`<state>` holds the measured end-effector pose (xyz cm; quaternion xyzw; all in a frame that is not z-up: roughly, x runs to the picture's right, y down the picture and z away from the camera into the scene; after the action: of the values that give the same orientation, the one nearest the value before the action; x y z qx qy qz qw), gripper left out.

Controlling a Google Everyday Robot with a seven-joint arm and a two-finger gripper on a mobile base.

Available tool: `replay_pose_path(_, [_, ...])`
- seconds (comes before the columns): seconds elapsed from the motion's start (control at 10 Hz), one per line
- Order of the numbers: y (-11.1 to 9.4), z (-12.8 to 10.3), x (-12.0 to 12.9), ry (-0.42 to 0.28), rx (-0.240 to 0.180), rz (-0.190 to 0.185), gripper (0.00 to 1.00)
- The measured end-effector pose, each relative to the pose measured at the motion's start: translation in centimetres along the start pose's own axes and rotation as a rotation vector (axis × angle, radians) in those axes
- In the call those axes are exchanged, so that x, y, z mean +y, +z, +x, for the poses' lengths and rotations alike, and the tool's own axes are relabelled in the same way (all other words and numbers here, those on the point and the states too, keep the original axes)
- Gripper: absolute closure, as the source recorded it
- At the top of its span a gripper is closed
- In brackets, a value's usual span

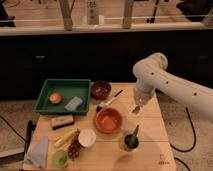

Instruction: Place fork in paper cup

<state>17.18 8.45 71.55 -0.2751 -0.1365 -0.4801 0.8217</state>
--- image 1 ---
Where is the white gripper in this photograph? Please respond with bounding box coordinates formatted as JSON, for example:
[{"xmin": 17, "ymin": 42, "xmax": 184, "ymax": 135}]
[{"xmin": 132, "ymin": 89, "xmax": 151, "ymax": 114}]

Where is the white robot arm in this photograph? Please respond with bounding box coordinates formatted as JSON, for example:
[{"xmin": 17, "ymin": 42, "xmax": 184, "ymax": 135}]
[{"xmin": 133, "ymin": 53, "xmax": 213, "ymax": 122}]

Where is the green utensil in cup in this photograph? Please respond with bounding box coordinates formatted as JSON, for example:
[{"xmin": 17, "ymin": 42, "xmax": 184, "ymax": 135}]
[{"xmin": 132, "ymin": 125, "xmax": 139, "ymax": 139}]

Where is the dark glass cup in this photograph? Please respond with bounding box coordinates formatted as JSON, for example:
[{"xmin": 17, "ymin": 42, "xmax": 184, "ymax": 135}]
[{"xmin": 124, "ymin": 134, "xmax": 139, "ymax": 151}]

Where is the white paper cup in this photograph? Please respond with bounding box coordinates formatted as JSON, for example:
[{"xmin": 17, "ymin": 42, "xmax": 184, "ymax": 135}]
[{"xmin": 78, "ymin": 128, "xmax": 96, "ymax": 148}]

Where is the green plastic cup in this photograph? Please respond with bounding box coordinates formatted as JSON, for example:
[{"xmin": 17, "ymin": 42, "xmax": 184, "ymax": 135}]
[{"xmin": 52, "ymin": 150, "xmax": 68, "ymax": 168}]

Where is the dark brown bowl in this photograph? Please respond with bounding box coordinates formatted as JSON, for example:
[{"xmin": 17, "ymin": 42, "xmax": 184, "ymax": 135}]
[{"xmin": 91, "ymin": 80, "xmax": 111, "ymax": 100}]

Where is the orange bowl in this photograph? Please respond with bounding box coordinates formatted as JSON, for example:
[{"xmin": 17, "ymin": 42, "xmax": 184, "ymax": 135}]
[{"xmin": 95, "ymin": 108, "xmax": 123, "ymax": 134}]

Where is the grey sponge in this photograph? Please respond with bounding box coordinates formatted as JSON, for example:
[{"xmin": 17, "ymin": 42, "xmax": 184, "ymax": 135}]
[{"xmin": 65, "ymin": 96, "xmax": 83, "ymax": 111}]

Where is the green plastic tray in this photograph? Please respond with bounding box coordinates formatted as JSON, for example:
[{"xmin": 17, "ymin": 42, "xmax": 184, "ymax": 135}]
[{"xmin": 35, "ymin": 79, "xmax": 91, "ymax": 115}]

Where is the brown grape bunch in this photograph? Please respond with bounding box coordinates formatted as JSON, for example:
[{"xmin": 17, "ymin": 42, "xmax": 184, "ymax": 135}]
[{"xmin": 68, "ymin": 131, "xmax": 81, "ymax": 160}]

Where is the orange fruit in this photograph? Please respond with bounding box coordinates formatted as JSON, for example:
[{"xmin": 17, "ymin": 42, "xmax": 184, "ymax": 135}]
[{"xmin": 49, "ymin": 93, "xmax": 62, "ymax": 104}]

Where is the wooden block eraser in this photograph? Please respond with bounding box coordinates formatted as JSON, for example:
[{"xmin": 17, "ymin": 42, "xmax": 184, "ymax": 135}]
[{"xmin": 51, "ymin": 115, "xmax": 74, "ymax": 130}]

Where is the yellow corn cob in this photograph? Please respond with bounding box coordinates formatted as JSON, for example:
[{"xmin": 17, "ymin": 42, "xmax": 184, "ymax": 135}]
[{"xmin": 54, "ymin": 130, "xmax": 77, "ymax": 148}]

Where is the light blue cloth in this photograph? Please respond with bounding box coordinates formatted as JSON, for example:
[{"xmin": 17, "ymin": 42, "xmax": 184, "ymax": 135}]
[{"xmin": 24, "ymin": 137, "xmax": 49, "ymax": 169}]

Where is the black handled brush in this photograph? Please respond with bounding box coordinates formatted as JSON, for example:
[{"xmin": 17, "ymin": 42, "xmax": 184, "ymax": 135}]
[{"xmin": 96, "ymin": 90, "xmax": 123, "ymax": 112}]

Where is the black cable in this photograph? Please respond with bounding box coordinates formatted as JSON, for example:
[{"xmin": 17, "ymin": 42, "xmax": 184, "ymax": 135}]
[{"xmin": 170, "ymin": 107, "xmax": 197, "ymax": 153}]

